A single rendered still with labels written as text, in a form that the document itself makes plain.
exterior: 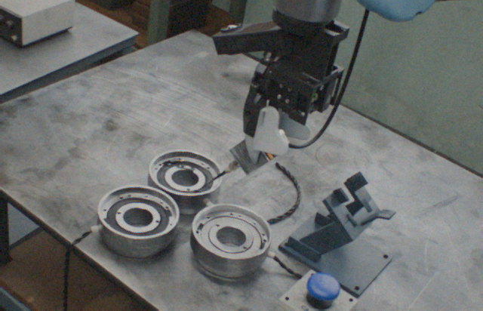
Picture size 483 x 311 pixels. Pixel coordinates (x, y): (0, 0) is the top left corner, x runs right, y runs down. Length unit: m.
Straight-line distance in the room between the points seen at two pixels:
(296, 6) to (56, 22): 0.94
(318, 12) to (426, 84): 1.80
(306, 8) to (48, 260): 0.70
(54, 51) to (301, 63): 0.87
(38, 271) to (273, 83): 0.60
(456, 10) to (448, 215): 1.38
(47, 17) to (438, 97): 1.44
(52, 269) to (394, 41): 1.64
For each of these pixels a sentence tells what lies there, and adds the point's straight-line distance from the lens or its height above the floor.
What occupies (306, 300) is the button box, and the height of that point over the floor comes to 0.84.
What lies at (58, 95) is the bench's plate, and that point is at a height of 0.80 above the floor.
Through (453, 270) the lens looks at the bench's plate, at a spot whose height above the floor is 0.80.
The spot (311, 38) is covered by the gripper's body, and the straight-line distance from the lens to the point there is 0.80.
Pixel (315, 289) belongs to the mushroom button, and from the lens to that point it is 0.84.
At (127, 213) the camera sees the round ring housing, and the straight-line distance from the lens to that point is 0.96.
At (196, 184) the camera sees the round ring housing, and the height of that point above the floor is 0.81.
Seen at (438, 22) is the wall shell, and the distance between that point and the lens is 2.48.
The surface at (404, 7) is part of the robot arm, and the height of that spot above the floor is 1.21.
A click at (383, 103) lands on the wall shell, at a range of 2.66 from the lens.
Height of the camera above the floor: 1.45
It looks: 35 degrees down
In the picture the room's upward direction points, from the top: 11 degrees clockwise
